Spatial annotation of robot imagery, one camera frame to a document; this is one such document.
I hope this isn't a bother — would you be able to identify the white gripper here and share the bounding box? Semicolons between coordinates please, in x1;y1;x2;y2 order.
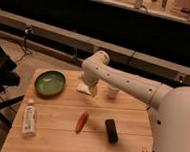
83;76;99;96

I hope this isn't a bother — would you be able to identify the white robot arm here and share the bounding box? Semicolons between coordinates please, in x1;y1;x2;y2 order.
81;51;190;152

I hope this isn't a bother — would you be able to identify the green ceramic bowl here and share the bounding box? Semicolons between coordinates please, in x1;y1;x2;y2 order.
34;70;66;97

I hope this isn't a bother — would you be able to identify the white paper cup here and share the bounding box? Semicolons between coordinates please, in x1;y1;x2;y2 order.
107;85;119;99

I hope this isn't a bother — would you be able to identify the black rectangular block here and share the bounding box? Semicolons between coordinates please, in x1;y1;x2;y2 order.
104;119;118;143

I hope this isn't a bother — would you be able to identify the white squeeze bottle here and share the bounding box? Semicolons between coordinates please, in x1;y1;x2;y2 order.
22;99;37;137

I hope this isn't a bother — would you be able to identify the black cable on wall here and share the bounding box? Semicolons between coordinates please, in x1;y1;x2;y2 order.
21;23;35;57

